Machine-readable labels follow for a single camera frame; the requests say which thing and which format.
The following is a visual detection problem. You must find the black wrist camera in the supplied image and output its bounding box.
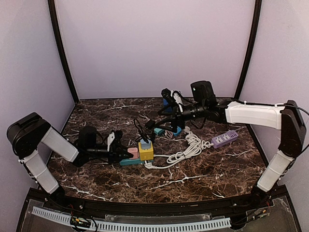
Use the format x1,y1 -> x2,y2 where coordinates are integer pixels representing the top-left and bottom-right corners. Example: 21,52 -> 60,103
190,80 -> 217,106
78,126 -> 97,149

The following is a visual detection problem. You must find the black power adapter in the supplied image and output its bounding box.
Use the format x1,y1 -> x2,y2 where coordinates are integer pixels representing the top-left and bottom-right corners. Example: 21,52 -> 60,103
145,119 -> 156,130

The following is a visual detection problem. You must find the light blue USB charger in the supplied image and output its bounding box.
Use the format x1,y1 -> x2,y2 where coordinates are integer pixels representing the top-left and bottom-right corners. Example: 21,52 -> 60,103
140,139 -> 152,150

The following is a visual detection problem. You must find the purple power strip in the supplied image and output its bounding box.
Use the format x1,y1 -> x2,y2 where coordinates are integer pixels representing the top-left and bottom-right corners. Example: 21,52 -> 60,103
211,130 -> 239,148

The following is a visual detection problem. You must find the black frame post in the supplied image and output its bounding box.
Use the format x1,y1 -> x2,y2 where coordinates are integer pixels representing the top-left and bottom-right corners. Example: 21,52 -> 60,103
234,0 -> 262,99
47,0 -> 79,104

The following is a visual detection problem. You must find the teal small charger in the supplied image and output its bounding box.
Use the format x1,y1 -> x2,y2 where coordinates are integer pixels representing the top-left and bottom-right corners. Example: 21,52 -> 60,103
154,128 -> 165,136

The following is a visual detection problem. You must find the white three-pin plug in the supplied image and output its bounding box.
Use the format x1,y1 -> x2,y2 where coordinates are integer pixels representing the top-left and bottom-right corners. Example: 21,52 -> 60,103
144,160 -> 156,170

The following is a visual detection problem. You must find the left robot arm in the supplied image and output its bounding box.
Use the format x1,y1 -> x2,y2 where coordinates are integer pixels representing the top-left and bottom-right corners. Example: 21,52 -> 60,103
6,112 -> 133,196

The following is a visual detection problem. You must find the dark blue cube adapter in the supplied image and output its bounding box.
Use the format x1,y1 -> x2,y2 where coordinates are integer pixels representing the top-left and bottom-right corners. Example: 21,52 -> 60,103
163,99 -> 176,115

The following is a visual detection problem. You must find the white slotted cable duct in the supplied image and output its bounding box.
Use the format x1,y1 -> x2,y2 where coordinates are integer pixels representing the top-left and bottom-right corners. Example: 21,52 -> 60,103
31,206 -> 232,232

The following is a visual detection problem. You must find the pink USB charger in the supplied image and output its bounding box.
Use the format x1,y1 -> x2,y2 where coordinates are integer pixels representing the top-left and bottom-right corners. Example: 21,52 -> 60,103
127,147 -> 139,160

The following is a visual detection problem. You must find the white power strip cord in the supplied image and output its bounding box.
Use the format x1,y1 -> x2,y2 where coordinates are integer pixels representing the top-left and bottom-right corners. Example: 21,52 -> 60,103
153,131 -> 214,170

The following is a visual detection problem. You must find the black front rail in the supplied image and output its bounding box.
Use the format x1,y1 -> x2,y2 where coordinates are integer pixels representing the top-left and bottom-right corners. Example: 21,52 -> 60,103
28,185 -> 288,219

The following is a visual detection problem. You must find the yellow cube plug adapter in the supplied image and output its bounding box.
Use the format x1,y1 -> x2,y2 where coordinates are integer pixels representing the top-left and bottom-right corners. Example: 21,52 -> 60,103
138,142 -> 154,161

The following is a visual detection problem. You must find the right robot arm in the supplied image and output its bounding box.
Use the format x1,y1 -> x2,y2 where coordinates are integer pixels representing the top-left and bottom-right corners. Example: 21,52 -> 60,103
154,89 -> 307,192

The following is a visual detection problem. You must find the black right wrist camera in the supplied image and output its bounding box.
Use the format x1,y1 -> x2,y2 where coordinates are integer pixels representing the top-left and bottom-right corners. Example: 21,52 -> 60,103
190,80 -> 217,106

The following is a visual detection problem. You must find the black frame post left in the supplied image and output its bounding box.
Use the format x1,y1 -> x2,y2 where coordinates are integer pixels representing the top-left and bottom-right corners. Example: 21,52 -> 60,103
47,0 -> 79,104

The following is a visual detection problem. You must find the black USB cable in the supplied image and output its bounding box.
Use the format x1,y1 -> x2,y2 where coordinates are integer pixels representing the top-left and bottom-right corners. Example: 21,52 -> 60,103
133,118 -> 155,145

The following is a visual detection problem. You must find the black frame post right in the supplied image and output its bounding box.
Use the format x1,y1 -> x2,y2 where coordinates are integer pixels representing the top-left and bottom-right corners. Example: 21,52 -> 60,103
234,0 -> 262,99

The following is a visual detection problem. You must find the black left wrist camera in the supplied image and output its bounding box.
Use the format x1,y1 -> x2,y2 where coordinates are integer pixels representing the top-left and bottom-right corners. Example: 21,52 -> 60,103
78,126 -> 97,149

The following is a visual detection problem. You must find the teal power strip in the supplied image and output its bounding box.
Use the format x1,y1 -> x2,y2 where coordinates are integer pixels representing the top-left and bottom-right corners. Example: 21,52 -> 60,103
119,159 -> 144,166

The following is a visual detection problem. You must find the blue small charger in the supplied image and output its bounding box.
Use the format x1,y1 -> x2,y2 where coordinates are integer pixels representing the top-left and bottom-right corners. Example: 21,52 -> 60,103
173,127 -> 182,136

